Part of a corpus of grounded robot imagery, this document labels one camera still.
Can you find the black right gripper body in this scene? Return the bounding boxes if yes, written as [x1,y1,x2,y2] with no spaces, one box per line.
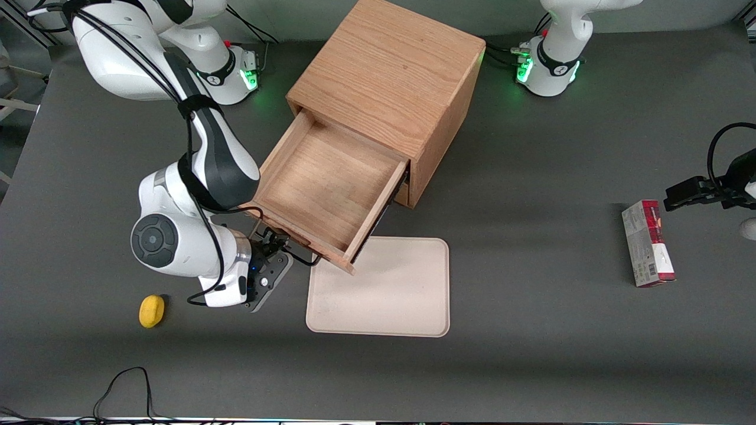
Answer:
[248,227,291,261]

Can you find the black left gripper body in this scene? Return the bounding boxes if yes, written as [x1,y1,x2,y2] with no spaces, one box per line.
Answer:
[716,149,756,211]

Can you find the wooden drawer cabinet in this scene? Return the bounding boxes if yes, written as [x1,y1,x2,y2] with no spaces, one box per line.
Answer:
[286,0,487,210]

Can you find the red and grey carton box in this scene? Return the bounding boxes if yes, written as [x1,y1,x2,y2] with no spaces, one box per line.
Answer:
[621,200,677,289]

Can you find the beige plastic tray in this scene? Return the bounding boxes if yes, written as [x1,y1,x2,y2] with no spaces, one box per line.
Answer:
[305,236,451,338]

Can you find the yellow lemon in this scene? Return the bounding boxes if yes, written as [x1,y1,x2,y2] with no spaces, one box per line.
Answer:
[139,295,166,329]

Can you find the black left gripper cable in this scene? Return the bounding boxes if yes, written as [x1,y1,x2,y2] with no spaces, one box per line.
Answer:
[707,122,756,191]

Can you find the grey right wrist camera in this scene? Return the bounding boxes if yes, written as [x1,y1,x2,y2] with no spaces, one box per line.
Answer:
[243,251,295,313]

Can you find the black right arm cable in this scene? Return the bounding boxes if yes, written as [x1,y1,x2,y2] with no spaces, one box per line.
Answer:
[27,0,264,308]

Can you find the black cable at table edge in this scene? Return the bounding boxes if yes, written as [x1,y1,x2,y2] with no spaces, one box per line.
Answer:
[0,367,178,425]

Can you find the black right base cables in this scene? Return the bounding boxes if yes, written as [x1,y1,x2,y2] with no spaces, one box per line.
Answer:
[223,6,282,75]

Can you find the black base cables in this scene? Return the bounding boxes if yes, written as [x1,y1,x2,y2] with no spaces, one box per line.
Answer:
[484,12,553,69]
[223,6,282,75]

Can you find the black left base cables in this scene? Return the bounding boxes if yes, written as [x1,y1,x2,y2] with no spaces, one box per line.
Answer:
[484,12,553,69]

